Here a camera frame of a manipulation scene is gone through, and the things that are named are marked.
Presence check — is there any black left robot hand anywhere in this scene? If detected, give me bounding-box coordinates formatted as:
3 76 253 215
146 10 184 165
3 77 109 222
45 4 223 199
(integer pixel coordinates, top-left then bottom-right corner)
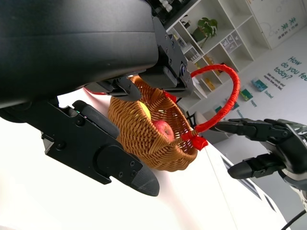
0 0 195 197

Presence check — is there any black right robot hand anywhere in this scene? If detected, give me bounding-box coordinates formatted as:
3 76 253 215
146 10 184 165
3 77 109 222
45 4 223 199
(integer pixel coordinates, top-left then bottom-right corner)
211 118 307 180

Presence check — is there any wicker basket with red handle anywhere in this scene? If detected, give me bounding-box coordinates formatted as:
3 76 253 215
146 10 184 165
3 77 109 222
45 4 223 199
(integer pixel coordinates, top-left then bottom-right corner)
107 63 241 172

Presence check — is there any red apple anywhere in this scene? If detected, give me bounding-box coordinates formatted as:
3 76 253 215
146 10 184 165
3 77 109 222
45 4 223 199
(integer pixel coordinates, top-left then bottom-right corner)
153 120 175 142

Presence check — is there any green snack box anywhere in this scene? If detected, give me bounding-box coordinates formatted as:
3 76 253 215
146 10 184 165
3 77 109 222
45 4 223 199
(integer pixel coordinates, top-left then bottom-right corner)
240 89 254 101

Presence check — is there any smooth yellow-green pear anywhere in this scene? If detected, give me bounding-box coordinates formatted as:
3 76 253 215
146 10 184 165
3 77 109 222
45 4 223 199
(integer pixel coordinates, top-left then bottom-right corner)
139 102 152 120

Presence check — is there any white cabinet with green print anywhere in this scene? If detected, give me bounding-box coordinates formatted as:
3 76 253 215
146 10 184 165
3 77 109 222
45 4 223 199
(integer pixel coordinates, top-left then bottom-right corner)
247 0 307 50

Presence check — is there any white cubby shelf unit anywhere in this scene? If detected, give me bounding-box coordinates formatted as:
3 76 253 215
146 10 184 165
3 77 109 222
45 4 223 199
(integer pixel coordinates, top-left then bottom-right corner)
165 0 255 113

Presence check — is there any green potted plant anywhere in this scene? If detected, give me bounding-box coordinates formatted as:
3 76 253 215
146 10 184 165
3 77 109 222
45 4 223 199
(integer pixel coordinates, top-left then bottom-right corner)
191 17 218 48

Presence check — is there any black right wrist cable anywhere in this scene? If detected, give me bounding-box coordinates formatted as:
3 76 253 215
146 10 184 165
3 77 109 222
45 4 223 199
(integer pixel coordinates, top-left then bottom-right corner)
282 210 307 230

